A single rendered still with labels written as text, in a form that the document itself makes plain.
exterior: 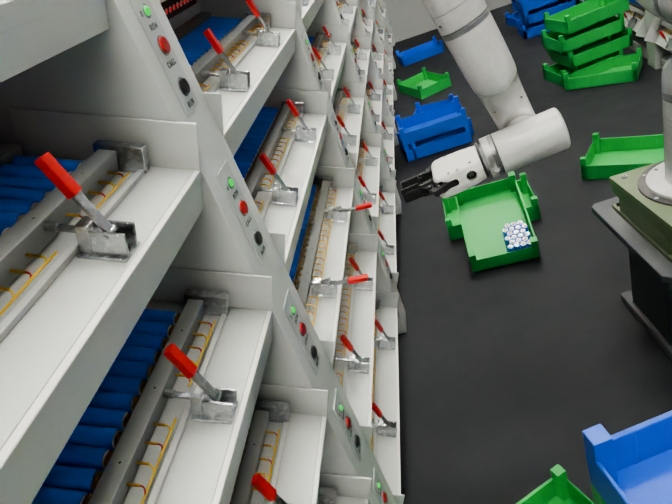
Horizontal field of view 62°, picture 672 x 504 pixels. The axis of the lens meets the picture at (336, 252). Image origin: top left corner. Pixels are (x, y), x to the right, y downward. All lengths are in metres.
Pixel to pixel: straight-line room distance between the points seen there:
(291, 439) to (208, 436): 0.24
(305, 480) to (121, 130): 0.45
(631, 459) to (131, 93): 0.61
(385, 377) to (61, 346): 1.03
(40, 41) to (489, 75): 0.78
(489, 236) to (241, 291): 1.27
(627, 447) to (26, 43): 0.63
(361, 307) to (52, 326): 0.92
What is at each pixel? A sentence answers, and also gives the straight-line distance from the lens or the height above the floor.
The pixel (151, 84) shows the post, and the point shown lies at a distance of 0.58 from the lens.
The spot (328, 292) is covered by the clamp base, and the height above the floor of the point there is 0.50.
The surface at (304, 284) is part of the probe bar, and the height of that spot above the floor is 0.53.
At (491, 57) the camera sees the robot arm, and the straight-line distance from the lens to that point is 1.06.
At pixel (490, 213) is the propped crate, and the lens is 1.89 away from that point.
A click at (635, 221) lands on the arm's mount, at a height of 0.30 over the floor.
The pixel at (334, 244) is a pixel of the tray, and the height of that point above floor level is 0.49.
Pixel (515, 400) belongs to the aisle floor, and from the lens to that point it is 1.38.
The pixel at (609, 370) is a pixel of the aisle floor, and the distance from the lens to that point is 1.42.
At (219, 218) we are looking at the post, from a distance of 0.62.
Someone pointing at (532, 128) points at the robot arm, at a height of 0.58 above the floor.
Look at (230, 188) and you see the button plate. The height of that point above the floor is 0.82.
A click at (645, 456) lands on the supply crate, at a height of 0.49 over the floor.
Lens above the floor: 1.03
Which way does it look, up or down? 30 degrees down
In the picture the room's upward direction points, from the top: 22 degrees counter-clockwise
